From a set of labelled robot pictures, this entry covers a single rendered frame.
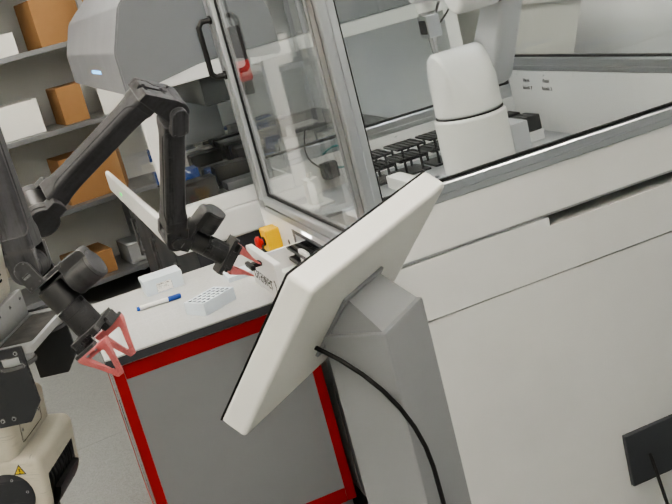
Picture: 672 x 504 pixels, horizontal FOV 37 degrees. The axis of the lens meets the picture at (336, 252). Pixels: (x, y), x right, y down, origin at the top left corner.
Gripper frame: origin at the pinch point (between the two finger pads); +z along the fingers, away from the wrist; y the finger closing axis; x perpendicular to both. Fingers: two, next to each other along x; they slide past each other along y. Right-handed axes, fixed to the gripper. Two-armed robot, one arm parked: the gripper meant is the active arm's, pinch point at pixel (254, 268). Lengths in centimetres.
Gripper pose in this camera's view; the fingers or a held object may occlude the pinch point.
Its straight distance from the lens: 265.2
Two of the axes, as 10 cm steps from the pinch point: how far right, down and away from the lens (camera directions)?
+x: -3.4, -1.9, 9.2
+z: 8.2, 4.2, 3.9
